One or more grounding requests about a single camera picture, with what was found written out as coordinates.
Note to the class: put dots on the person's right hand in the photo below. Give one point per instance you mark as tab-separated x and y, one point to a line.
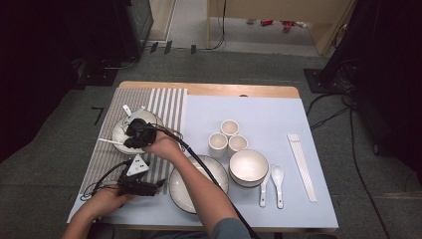
166	147

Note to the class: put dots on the small white floor item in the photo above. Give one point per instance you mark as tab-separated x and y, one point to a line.
301	24

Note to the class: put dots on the white ceramic spoon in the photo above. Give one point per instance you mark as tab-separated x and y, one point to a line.
127	109
262	195
277	172

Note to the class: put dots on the black floor strip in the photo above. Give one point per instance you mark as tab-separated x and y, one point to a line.
154	47
193	49
168	47

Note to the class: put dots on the dark curtain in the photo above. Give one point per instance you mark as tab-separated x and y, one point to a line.
391	66
49	66

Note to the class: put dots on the row of white chopsticks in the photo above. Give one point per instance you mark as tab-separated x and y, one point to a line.
302	166

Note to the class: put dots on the person's clothing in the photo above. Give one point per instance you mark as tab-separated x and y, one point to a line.
166	235

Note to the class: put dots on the red toy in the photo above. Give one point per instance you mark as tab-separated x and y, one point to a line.
288	26
267	22

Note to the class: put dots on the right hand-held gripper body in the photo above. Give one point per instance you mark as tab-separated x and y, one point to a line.
144	132

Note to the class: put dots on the pale blue table sheet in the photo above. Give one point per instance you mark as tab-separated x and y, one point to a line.
265	109

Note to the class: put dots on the black stand base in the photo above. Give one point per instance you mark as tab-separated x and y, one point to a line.
98	76
316	81

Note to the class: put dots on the white plate with dark rim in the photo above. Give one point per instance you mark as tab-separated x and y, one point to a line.
117	132
177	192

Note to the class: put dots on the dark cabinet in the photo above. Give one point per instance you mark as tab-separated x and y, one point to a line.
139	30

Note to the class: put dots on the person's left hand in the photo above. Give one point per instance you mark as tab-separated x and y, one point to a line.
106	203

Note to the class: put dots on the white bowl with dark rim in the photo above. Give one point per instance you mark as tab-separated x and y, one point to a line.
151	116
247	185
249	166

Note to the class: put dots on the white ceramic cup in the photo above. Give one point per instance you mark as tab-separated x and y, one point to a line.
238	143
229	127
218	142

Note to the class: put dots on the striped woven placemat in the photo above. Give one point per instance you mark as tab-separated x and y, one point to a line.
106	159

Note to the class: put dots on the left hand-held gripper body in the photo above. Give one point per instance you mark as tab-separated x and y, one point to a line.
136	185

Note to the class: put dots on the single white chopstick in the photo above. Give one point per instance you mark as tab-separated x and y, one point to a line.
111	141

